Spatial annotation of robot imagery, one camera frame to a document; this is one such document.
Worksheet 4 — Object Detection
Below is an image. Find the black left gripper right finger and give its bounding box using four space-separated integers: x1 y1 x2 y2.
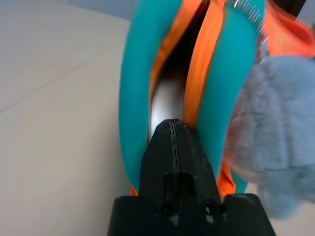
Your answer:
173 119 223 212

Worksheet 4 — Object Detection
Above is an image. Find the grey plush shark toy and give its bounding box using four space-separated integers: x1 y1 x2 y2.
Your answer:
222 45 315 221

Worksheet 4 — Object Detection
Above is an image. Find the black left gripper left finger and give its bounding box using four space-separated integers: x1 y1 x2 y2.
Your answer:
139 119 178 212

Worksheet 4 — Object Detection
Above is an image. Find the orange and teal backpack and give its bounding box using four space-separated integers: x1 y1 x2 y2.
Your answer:
119 0 315 197

